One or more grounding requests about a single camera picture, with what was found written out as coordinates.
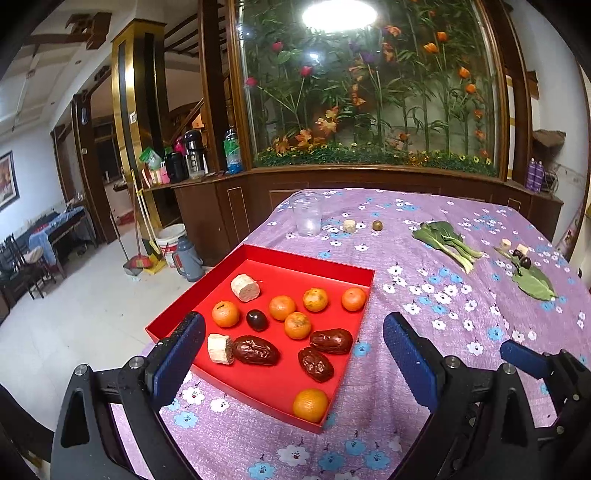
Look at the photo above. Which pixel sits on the yellow broom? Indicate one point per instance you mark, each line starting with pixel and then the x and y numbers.
pixel 157 265

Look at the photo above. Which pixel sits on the white plastic bucket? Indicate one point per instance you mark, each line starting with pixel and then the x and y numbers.
pixel 168 242

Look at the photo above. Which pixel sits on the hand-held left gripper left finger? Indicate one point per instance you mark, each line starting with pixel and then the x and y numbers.
pixel 180 355

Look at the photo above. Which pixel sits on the framed wall picture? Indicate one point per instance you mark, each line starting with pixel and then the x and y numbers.
pixel 7 180

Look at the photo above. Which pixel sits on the glass flower display case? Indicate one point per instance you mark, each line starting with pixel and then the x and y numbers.
pixel 323 92

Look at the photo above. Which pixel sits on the grey dustpan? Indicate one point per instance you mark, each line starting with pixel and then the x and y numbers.
pixel 131 269

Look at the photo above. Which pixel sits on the dark wooden cabinet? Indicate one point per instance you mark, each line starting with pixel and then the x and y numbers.
pixel 240 207

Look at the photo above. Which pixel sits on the gold trimmed pillar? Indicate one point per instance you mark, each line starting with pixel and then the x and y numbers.
pixel 136 115

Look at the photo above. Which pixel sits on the pink container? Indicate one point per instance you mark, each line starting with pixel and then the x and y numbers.
pixel 159 175

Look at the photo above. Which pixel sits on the dark green leaf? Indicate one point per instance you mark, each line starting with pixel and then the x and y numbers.
pixel 544 277

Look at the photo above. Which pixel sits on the white yam piece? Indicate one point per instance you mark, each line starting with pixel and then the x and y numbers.
pixel 220 348

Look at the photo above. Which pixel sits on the red broom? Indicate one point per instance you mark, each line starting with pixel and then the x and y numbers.
pixel 140 261

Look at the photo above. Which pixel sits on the clear plastic cup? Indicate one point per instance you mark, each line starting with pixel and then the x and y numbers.
pixel 307 217

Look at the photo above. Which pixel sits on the dark wooden chair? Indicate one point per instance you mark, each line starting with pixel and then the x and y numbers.
pixel 21 263

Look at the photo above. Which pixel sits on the green olive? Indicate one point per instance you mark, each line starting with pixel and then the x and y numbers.
pixel 377 225

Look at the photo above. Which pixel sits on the table with blue cloth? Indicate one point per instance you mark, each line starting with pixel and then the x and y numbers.
pixel 60 228

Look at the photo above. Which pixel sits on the purple floral tablecloth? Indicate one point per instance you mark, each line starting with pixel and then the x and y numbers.
pixel 438 304

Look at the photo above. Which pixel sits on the steel thermos pot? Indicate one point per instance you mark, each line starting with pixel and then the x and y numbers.
pixel 194 154

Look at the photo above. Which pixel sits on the green bok choy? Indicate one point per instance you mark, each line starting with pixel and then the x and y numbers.
pixel 457 241
pixel 438 242

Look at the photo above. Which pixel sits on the plastic water bottle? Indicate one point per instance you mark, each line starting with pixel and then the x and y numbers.
pixel 232 152

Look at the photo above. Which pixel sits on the red tray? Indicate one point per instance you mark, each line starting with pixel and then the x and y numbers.
pixel 277 272

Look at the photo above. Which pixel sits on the green bag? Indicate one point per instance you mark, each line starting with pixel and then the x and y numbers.
pixel 150 158

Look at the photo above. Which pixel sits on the light green cabbage leaf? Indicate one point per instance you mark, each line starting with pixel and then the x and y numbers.
pixel 531 287

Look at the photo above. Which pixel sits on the purple bottle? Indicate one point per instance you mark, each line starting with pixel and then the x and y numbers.
pixel 539 176
pixel 531 174

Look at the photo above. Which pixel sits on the dark purple plum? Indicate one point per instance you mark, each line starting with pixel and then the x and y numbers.
pixel 256 320
pixel 525 262

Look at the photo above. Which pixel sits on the grey thermos jug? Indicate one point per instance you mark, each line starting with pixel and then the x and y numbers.
pixel 189 261

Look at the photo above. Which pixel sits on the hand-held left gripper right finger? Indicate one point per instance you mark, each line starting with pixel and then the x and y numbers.
pixel 411 360

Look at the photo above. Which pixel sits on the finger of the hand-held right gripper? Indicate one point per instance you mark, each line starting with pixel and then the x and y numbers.
pixel 524 356

